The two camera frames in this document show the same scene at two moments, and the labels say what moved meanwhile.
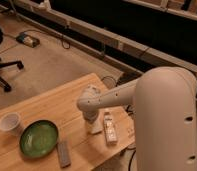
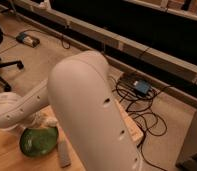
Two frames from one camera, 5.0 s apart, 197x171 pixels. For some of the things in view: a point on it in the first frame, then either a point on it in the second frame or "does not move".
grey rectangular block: [64, 156] does not move
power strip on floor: [28, 40] does not move
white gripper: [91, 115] → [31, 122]
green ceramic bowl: [38, 138] does not move
